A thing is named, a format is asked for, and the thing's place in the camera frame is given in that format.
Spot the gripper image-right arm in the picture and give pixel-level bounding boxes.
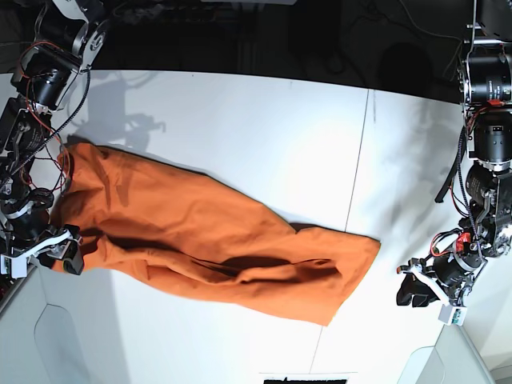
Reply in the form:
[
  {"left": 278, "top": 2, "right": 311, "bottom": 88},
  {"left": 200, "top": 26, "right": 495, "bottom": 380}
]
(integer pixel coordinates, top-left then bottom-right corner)
[{"left": 396, "top": 239, "right": 484, "bottom": 307}]

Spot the wrist camera image-right arm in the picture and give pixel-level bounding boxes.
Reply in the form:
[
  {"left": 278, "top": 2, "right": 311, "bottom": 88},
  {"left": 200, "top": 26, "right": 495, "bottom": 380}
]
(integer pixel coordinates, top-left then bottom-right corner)
[{"left": 438, "top": 304, "right": 467, "bottom": 326}]

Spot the orange t-shirt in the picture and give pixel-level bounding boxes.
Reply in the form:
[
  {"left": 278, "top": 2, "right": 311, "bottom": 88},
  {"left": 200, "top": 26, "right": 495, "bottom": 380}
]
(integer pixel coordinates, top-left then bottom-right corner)
[{"left": 53, "top": 142, "right": 381, "bottom": 326}]

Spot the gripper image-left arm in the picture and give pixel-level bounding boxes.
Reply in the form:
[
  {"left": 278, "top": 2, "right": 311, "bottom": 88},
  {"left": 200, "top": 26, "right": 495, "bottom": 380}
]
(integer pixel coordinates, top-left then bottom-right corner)
[{"left": 1, "top": 225, "right": 84, "bottom": 275}]

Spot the wrist camera image-left arm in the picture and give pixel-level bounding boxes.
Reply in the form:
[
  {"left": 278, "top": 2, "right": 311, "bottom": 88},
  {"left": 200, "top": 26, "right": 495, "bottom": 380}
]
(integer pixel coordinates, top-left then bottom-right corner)
[{"left": 1, "top": 254, "right": 29, "bottom": 279}]

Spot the clear panel bottom right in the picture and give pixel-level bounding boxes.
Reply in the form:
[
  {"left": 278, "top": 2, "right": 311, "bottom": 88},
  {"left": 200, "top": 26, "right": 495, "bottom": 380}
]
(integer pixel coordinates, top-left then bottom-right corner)
[{"left": 387, "top": 314, "right": 496, "bottom": 383}]

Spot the clear panel bottom left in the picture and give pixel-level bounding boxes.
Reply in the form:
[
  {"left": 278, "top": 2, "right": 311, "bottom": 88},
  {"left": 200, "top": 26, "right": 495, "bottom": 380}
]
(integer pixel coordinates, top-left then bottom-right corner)
[{"left": 34, "top": 305, "right": 90, "bottom": 384}]

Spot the clear panel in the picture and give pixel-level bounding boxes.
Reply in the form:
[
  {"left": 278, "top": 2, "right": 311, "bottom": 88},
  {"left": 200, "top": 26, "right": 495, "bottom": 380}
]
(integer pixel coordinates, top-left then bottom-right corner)
[
  {"left": 34, "top": 305, "right": 90, "bottom": 384},
  {"left": 387, "top": 314, "right": 496, "bottom": 383}
]

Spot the white tray bottom centre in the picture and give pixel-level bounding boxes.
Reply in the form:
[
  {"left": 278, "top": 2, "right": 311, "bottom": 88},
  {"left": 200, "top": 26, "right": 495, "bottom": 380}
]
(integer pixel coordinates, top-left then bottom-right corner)
[{"left": 258, "top": 372, "right": 358, "bottom": 384}]

